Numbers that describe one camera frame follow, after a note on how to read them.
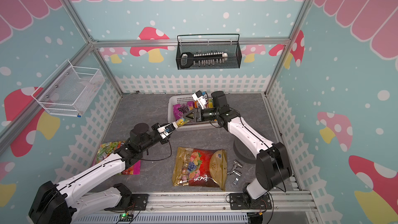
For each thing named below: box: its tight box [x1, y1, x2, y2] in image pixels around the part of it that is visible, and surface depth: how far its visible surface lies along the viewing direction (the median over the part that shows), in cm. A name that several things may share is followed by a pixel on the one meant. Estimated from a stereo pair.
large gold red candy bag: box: [172, 146, 228, 192], surface depth 83 cm
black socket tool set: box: [180, 51, 229, 69], surface depth 91 cm
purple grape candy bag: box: [173, 101, 195, 121], surface depth 104 cm
